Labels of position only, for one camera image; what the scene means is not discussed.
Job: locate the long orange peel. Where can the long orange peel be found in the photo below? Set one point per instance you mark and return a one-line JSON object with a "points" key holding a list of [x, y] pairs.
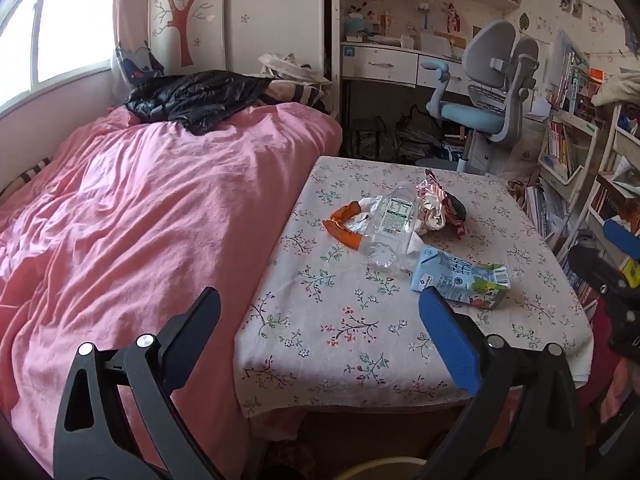
{"points": [[345, 235]]}

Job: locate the white wardrobe with tree print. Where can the white wardrobe with tree print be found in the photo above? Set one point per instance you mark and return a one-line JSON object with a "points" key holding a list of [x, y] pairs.
{"points": [[270, 10]]}

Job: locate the pink blanket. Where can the pink blanket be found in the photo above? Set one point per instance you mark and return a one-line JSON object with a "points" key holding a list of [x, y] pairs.
{"points": [[125, 235]]}

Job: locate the striped pillow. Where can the striped pillow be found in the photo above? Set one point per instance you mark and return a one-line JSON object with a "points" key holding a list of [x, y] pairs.
{"points": [[30, 172]]}

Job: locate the clear storage bag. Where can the clear storage bag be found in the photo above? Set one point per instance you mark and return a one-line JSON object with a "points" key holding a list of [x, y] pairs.
{"points": [[365, 137]]}

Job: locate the striped cloth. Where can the striped cloth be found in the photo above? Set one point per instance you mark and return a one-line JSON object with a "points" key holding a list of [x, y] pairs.
{"points": [[300, 94]]}

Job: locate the beige trash bin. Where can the beige trash bin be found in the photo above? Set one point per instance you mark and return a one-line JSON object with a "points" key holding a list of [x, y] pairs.
{"points": [[380, 467]]}

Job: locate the black puffer jacket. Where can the black puffer jacket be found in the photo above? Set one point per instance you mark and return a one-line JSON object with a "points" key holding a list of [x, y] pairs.
{"points": [[190, 97]]}

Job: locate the grey and blue desk chair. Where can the grey and blue desk chair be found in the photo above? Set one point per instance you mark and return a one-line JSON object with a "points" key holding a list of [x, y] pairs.
{"points": [[487, 70]]}

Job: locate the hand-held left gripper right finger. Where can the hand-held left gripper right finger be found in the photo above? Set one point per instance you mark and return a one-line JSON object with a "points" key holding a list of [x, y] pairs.
{"points": [[450, 345]]}

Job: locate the pile of magazines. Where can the pile of magazines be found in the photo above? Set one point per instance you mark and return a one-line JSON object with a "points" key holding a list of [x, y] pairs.
{"points": [[542, 210]]}

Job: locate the window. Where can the window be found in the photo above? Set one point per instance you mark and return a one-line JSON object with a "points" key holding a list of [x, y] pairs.
{"points": [[65, 25]]}

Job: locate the wide white book rack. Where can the wide white book rack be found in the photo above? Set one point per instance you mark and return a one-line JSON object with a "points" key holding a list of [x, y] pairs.
{"points": [[607, 195]]}

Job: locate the white tissue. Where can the white tissue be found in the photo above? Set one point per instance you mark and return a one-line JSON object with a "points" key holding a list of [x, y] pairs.
{"points": [[369, 205]]}

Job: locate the blue drink carton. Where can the blue drink carton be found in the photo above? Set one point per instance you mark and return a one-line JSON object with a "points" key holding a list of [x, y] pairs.
{"points": [[450, 275]]}

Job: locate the beige cloth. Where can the beige cloth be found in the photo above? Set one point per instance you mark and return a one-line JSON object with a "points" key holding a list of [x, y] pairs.
{"points": [[617, 90]]}

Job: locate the large upright books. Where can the large upright books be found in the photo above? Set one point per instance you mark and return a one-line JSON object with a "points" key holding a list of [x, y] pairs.
{"points": [[570, 75]]}

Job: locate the white tote bag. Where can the white tote bag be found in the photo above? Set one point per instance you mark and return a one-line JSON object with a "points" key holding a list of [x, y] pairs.
{"points": [[285, 65]]}

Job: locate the small orange peel piece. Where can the small orange peel piece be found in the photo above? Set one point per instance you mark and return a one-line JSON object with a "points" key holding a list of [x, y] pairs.
{"points": [[346, 211]]}

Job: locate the blue cartoon print cushion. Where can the blue cartoon print cushion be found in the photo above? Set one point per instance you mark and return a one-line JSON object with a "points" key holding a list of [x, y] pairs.
{"points": [[140, 62]]}

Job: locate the white red wrapper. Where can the white red wrapper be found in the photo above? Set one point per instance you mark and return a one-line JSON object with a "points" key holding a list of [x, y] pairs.
{"points": [[435, 205]]}

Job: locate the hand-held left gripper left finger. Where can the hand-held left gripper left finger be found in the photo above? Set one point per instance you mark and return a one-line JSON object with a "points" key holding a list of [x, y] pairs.
{"points": [[200, 332]]}

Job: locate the teal tissue box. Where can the teal tissue box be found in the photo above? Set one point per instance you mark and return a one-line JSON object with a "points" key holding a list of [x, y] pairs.
{"points": [[356, 23]]}

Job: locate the clear plastic bottle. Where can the clear plastic bottle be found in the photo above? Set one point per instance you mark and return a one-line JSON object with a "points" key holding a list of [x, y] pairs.
{"points": [[392, 220]]}

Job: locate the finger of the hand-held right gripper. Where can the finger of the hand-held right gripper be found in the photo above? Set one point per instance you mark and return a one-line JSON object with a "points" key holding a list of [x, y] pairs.
{"points": [[620, 237], [595, 265]]}

